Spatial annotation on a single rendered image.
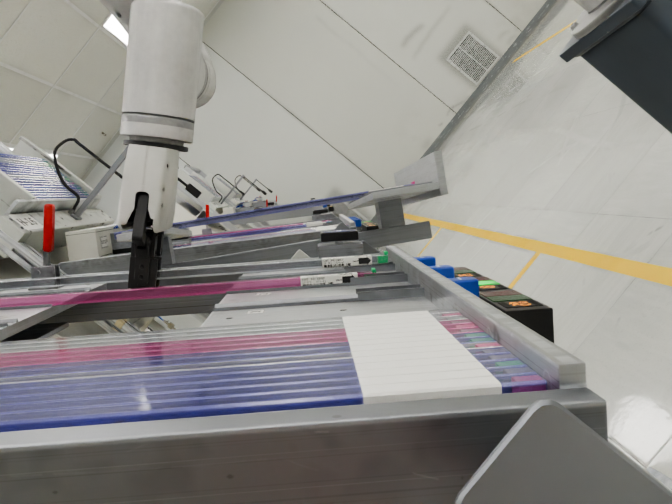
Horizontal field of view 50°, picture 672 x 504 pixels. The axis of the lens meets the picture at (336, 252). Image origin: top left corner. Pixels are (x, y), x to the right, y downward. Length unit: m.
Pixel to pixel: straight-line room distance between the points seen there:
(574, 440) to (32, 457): 0.20
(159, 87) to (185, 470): 0.61
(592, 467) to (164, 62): 0.69
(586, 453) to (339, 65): 8.28
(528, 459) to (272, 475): 0.10
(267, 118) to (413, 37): 1.91
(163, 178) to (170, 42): 0.15
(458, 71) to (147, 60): 7.87
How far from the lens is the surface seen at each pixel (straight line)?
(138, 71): 0.86
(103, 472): 0.30
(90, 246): 2.00
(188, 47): 0.87
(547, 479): 0.25
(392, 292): 0.64
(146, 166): 0.84
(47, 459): 0.30
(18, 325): 0.72
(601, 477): 0.26
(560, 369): 0.31
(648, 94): 1.11
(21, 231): 1.81
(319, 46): 8.52
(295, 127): 8.39
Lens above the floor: 0.86
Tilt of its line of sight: 5 degrees down
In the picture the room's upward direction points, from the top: 52 degrees counter-clockwise
